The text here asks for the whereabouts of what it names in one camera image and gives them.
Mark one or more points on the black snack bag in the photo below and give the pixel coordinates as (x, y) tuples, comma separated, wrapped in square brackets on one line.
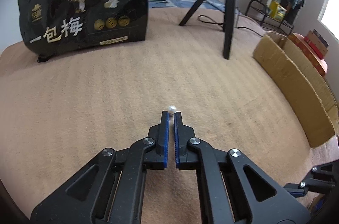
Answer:
[(54, 27)]

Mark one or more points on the brown cardboard box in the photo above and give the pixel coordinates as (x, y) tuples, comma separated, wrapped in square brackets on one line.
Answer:
[(304, 88)]

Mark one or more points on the yellow box on rack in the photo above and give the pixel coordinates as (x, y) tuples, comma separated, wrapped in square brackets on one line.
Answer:
[(277, 12)]

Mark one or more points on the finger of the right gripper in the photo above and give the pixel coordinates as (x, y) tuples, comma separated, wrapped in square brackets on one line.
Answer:
[(324, 176), (296, 190)]

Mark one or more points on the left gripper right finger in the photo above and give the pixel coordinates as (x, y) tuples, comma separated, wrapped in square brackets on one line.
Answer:
[(231, 187)]

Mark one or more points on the white pearl earring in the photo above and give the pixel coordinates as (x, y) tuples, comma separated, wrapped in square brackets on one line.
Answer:
[(172, 109)]

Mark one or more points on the orange red box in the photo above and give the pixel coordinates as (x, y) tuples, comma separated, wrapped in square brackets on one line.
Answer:
[(318, 63)]

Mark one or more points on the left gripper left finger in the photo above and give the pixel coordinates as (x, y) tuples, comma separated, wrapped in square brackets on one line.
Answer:
[(110, 187)]

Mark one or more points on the black metal clothes rack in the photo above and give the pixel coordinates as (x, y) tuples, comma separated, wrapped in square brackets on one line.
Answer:
[(259, 11)]

